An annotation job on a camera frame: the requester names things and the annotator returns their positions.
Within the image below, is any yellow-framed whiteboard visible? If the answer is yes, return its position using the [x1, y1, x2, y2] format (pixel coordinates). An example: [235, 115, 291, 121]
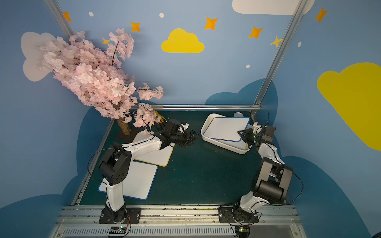
[207, 137, 248, 150]
[135, 143, 176, 167]

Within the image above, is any blue-framed whiteboard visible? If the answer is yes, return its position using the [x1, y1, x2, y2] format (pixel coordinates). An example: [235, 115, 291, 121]
[98, 160, 158, 200]
[202, 117, 250, 142]

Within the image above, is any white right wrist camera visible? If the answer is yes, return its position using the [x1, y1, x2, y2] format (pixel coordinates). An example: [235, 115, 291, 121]
[253, 123, 263, 135]

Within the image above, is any black yellow work glove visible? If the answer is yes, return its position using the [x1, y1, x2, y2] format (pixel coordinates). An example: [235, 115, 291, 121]
[154, 111, 166, 127]

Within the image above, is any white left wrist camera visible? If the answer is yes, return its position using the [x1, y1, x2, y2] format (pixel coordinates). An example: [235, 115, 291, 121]
[179, 123, 189, 133]

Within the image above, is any right round circuit board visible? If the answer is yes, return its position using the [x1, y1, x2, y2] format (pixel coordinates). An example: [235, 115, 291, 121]
[234, 226, 250, 238]

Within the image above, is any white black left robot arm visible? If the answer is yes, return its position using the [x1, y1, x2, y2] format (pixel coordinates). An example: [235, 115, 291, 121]
[98, 119, 199, 224]

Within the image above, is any left aluminium corner post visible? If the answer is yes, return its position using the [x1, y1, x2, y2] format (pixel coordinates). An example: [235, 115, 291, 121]
[44, 0, 74, 39]

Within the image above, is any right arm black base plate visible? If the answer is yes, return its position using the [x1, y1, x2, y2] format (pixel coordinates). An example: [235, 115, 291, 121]
[218, 206, 259, 224]

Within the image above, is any aluminium corner post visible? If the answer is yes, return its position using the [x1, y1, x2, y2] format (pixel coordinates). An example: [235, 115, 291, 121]
[44, 0, 74, 39]
[250, 0, 308, 120]

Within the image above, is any right aluminium corner post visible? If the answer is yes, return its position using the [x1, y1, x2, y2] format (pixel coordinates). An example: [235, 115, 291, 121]
[250, 0, 308, 120]

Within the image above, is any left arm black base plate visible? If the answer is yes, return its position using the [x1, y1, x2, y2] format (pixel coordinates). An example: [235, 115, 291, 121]
[99, 206, 142, 224]

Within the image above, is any horizontal aluminium back rail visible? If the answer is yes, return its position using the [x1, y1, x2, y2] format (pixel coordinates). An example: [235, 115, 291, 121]
[130, 104, 262, 112]

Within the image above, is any white plastic storage box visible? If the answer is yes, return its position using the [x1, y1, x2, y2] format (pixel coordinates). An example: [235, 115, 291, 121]
[200, 114, 251, 154]

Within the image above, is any left green circuit board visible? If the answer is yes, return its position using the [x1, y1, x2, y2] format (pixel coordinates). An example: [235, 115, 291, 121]
[108, 226, 128, 238]

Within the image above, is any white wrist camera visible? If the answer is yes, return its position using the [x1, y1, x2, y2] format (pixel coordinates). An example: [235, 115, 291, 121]
[179, 123, 189, 133]
[253, 123, 263, 135]

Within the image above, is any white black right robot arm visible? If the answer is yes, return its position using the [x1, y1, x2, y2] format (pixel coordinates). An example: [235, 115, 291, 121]
[232, 125, 293, 223]

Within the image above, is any aluminium front rail frame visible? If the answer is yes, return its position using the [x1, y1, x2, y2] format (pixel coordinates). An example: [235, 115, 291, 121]
[50, 205, 307, 238]

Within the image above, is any pink artificial blossom tree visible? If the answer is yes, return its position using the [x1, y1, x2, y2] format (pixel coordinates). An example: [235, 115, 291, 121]
[40, 28, 164, 130]

